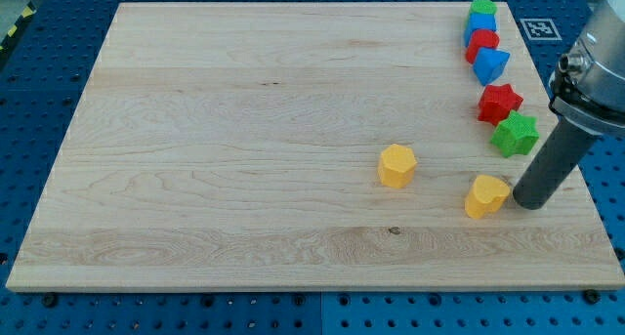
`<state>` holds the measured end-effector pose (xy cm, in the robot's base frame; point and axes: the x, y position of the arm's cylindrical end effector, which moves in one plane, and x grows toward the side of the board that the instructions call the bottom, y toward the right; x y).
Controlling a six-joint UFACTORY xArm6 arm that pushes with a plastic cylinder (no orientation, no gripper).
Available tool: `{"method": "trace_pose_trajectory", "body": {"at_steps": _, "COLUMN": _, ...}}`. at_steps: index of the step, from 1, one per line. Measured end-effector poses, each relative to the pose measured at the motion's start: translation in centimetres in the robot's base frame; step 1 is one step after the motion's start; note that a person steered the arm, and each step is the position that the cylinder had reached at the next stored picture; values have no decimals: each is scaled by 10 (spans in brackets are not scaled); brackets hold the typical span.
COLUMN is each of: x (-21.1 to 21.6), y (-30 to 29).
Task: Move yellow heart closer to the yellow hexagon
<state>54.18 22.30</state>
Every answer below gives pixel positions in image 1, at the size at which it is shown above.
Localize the green cylinder block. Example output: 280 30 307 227
469 0 498 15

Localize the blue cube block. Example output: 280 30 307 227
463 13 497 47

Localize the wooden board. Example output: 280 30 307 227
6 2 624 293

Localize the white fiducial marker tag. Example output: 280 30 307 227
521 18 562 41

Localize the yellow heart block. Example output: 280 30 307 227
464 175 511 219

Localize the green star block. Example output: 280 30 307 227
490 110 540 157

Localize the yellow hexagon block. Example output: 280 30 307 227
377 144 417 188

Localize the red star block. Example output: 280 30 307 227
478 84 523 126

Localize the red cylinder block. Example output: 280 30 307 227
465 29 500 63

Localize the blue triangle block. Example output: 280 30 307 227
473 48 510 86

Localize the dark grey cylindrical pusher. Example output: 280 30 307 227
513 118 599 210

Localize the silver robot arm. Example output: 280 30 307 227
513 0 624 210

